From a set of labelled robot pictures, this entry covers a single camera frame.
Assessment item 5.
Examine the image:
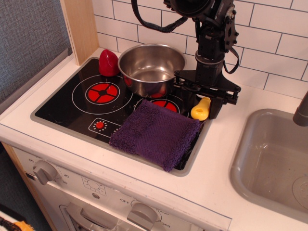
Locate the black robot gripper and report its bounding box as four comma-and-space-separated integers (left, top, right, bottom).
174, 60, 241, 119

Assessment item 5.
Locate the yellow handled toy knife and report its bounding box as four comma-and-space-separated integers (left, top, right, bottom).
191, 97, 211, 121

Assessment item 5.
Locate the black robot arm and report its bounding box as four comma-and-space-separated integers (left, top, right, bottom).
164, 0, 241, 119

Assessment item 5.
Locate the purple folded towel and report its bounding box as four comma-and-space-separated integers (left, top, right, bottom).
109, 100, 201, 172

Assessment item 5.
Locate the stainless steel pot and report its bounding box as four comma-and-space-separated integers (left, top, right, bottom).
118, 44, 186, 99

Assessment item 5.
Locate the grey sink basin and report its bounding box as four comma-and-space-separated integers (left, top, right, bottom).
230, 109, 308, 223

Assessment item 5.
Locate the red toy pepper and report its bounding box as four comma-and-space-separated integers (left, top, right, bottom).
99, 49, 120, 77

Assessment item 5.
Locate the grey faucet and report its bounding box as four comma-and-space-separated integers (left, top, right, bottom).
293, 92, 308, 127

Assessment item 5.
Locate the grey right oven knob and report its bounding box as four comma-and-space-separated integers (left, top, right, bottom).
127, 203, 158, 231

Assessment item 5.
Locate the grey oven knob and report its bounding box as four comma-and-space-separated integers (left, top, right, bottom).
33, 160, 58, 185
127, 203, 158, 231

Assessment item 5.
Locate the black toy stovetop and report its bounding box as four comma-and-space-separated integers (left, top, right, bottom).
30, 58, 212, 177

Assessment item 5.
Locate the white toy oven front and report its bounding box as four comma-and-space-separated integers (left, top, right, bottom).
13, 148, 231, 231

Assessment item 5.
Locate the grey left oven knob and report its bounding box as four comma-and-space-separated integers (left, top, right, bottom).
33, 160, 58, 185

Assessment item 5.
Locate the orange striped object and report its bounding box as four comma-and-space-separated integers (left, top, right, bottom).
0, 217, 34, 231

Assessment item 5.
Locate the wooden side post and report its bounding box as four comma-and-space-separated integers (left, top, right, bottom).
60, 0, 99, 66

